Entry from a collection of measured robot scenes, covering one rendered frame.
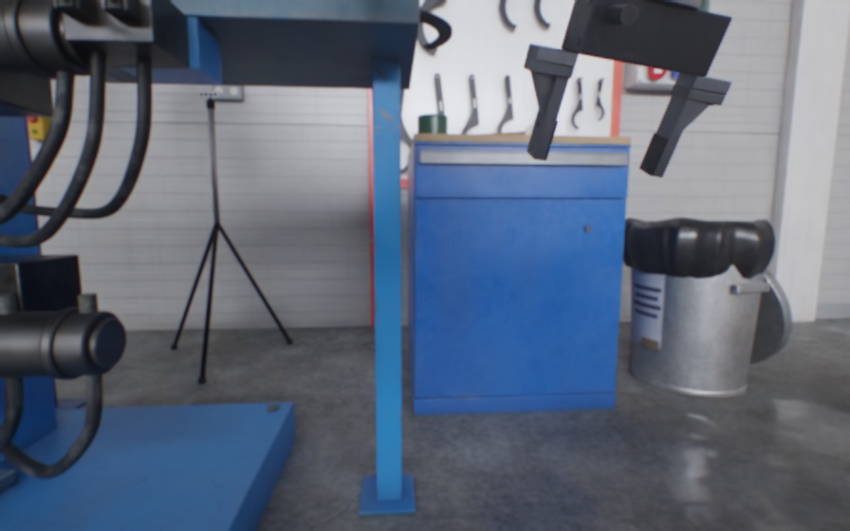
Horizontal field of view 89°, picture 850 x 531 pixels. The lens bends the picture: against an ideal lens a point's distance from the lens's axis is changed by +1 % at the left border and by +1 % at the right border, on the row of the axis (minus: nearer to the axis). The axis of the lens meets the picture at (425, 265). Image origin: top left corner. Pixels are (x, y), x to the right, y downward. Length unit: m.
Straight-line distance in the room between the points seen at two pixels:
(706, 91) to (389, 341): 0.75
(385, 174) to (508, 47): 1.94
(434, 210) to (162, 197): 1.86
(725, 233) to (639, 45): 1.43
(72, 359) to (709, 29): 0.91
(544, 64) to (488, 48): 2.34
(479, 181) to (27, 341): 1.15
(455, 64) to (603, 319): 1.70
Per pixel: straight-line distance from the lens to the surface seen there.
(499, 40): 2.82
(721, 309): 1.92
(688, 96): 0.53
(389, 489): 1.17
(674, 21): 0.49
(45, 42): 0.87
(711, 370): 1.99
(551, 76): 0.47
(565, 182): 1.53
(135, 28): 0.81
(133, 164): 0.86
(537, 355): 1.58
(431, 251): 1.43
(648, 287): 1.94
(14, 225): 1.42
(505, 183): 1.47
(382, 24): 0.86
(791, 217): 3.54
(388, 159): 0.97
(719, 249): 1.84
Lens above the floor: 0.70
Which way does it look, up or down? 7 degrees down
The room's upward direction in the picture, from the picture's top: straight up
